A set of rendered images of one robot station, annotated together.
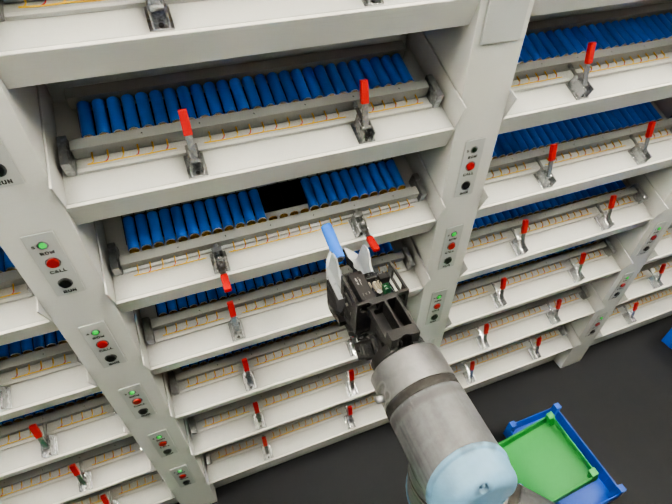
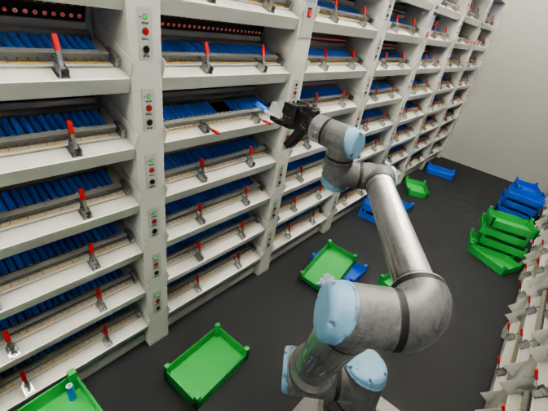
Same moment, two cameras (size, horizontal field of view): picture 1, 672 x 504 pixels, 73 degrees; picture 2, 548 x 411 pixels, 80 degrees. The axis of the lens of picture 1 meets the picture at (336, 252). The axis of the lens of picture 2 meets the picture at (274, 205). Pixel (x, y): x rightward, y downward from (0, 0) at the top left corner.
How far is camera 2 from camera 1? 0.81 m
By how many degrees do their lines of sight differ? 29
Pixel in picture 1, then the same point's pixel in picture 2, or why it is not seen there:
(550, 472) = (337, 267)
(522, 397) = (311, 248)
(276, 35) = (244, 15)
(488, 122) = (300, 72)
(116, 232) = not seen: hidden behind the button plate
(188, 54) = (217, 15)
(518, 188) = not seen: hidden behind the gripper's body
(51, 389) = (113, 207)
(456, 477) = (352, 132)
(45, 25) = not seen: outside the picture
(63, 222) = (159, 85)
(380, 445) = (253, 283)
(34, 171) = (157, 54)
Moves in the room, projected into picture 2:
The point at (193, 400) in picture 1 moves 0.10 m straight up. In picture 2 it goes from (173, 232) to (173, 211)
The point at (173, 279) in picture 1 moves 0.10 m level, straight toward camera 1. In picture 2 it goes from (186, 134) to (207, 143)
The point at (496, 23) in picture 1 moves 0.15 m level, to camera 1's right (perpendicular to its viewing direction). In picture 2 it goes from (303, 29) to (333, 34)
